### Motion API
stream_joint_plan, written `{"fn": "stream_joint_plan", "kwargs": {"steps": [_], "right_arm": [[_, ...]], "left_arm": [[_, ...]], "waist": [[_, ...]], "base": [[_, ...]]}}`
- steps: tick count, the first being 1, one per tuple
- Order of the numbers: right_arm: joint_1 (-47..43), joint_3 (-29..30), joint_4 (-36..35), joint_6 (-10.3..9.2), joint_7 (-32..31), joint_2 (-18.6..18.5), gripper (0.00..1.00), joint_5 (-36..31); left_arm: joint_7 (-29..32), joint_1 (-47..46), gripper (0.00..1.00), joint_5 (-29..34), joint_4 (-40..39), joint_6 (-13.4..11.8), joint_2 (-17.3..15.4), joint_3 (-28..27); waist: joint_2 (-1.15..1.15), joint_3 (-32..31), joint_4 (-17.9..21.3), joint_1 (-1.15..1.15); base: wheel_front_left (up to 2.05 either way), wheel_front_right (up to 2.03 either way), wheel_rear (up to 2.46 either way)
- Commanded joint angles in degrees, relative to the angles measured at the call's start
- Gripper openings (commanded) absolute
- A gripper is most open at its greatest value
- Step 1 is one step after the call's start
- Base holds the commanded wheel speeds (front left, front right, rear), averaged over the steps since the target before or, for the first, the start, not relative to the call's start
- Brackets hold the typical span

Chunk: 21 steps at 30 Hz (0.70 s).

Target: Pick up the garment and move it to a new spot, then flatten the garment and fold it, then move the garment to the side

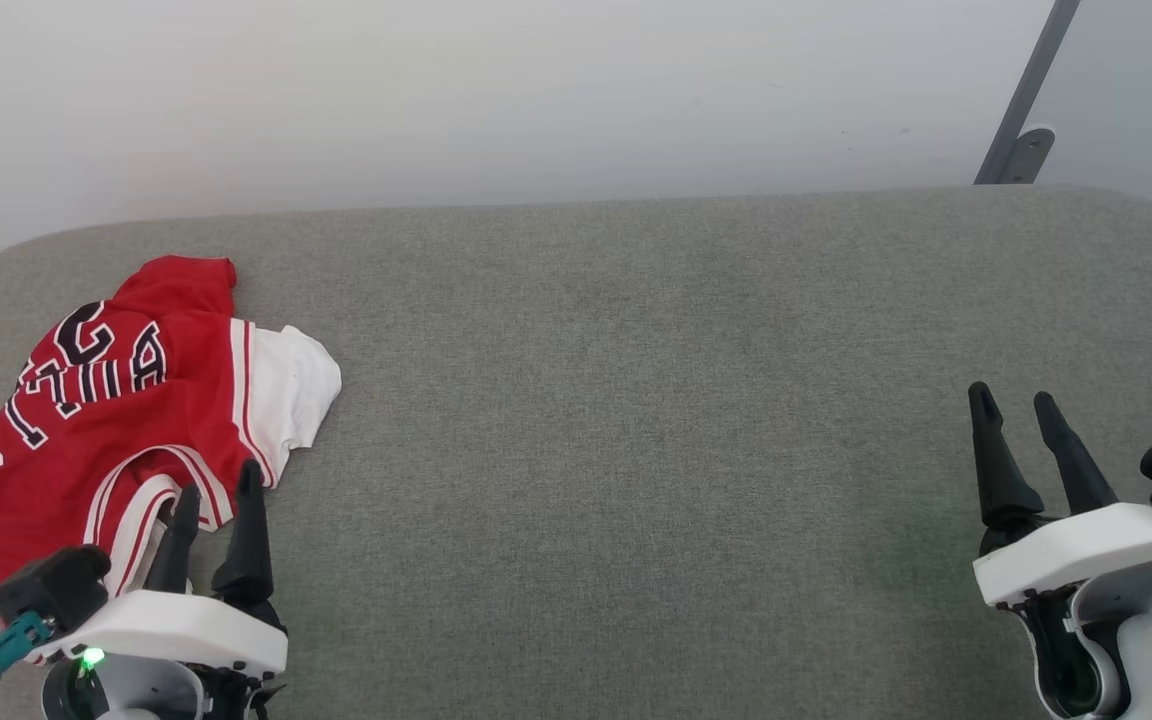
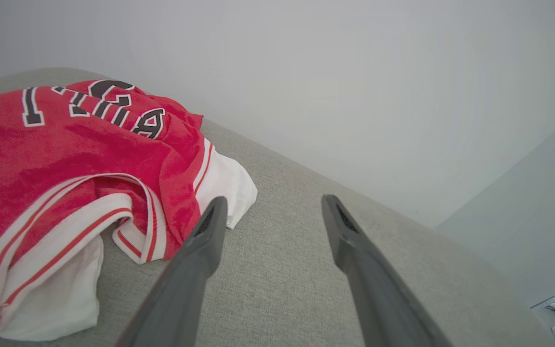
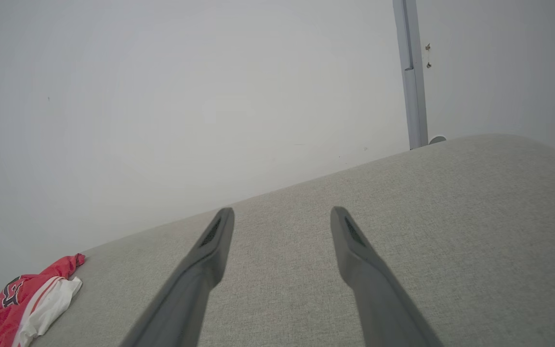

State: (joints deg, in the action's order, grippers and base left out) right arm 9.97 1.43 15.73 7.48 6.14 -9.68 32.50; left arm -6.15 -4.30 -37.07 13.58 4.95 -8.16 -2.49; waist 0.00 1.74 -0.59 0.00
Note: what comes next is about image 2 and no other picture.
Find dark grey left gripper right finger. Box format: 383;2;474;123
321;194;451;347

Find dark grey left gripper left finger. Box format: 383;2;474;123
116;196;228;347

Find red basketball jersey white sleeves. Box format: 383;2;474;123
0;80;258;340

